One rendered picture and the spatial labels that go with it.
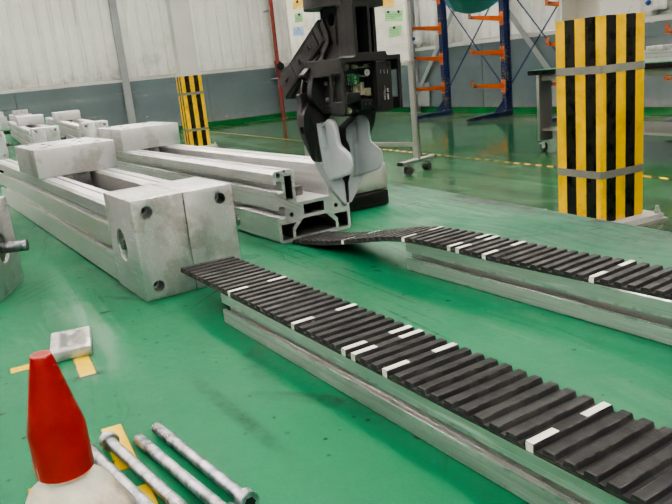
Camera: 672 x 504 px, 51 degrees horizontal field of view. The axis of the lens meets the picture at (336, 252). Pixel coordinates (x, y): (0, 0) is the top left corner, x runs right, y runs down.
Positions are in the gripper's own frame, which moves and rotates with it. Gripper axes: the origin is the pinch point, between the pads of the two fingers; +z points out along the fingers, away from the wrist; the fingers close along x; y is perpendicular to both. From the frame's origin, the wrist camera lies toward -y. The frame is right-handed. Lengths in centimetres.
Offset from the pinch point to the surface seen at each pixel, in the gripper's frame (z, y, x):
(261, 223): 4.5, -11.5, -4.6
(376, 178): 2.2, -15.1, 15.4
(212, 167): -1.5, -24.5, -4.8
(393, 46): -30, -448, 347
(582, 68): -4, -183, 268
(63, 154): -4.5, -39.0, -20.6
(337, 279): 6.3, 10.3, -7.7
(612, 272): 2.6, 34.1, 0.5
